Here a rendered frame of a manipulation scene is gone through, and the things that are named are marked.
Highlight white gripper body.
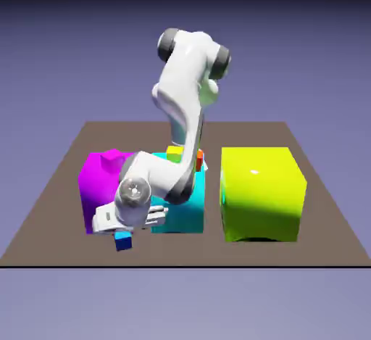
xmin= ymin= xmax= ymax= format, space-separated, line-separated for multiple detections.
xmin=91 ymin=202 xmax=135 ymax=236

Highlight large magenta box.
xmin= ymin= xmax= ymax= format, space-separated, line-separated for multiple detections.
xmin=78 ymin=152 xmax=135 ymax=236

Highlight small blue cube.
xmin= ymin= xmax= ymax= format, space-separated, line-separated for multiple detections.
xmin=114 ymin=231 xmax=133 ymax=252

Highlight large cyan box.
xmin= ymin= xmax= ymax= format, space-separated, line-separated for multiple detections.
xmin=149 ymin=152 xmax=206 ymax=234

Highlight small yellow-green cube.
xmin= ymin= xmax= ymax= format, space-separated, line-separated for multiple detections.
xmin=166 ymin=145 xmax=184 ymax=164

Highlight small magenta cube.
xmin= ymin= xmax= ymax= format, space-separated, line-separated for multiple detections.
xmin=100 ymin=148 xmax=127 ymax=174

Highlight large yellow-green box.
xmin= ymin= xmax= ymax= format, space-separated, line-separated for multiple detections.
xmin=219 ymin=146 xmax=308 ymax=244

